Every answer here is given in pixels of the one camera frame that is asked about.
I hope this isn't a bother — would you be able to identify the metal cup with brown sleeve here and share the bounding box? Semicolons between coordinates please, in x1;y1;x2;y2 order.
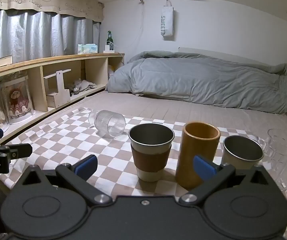
128;123;175;182

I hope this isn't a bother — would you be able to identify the tissue pack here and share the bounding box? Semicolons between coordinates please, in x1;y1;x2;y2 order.
78;44;98;54

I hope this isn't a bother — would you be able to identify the clear plastic cup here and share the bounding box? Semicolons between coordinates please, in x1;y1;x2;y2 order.
267;128;287;162

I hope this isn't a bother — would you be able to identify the green glass bottle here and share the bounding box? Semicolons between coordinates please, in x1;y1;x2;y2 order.
106;31;114;51

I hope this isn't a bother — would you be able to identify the grey curtain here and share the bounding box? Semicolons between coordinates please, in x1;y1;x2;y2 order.
0;9;101;72

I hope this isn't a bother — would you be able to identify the grey duvet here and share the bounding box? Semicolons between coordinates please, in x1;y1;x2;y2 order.
105;50;287;117

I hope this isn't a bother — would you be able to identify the white hanging cloth bag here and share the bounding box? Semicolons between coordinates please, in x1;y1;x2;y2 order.
161;0;174;41

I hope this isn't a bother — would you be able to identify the clear glass mug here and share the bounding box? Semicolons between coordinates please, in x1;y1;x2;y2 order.
255;132;287;197

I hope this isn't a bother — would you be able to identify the wooden bedside shelf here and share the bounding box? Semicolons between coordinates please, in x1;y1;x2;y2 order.
0;52;125;146

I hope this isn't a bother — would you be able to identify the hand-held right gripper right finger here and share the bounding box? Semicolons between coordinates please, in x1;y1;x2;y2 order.
179;155;275;207

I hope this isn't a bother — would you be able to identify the brown white checkered cloth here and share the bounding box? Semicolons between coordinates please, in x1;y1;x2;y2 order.
0;107;287;215

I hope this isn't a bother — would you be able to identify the ribbed clear glass cup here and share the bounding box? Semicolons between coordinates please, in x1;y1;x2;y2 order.
88;109;126;139

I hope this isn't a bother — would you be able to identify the short metal cup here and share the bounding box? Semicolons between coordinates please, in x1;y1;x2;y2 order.
221;135;265;172

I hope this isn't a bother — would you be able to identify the tall wooden cup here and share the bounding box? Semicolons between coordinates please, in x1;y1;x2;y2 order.
175;122;221;190

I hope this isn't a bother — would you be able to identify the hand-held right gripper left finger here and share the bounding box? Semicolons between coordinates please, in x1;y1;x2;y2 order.
18;154;110;207

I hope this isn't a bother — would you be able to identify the white wall cable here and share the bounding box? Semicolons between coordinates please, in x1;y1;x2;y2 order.
111;4;145;53

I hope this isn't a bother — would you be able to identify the wooden box with handle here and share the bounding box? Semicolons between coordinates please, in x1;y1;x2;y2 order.
43;69;72;108

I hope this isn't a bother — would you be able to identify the grey cloth bundle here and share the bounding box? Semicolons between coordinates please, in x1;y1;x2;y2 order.
68;79;98;94

